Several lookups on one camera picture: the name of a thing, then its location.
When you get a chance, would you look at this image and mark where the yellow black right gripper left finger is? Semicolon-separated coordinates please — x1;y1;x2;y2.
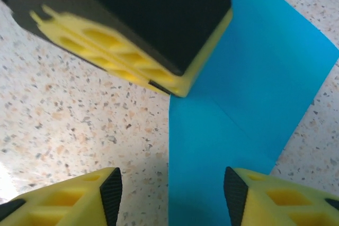
0;167;123;226

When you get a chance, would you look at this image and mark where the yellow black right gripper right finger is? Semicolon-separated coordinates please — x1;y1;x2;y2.
223;166;339;226

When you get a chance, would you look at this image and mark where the blue square paper sheet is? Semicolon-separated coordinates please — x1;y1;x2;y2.
167;0;339;226

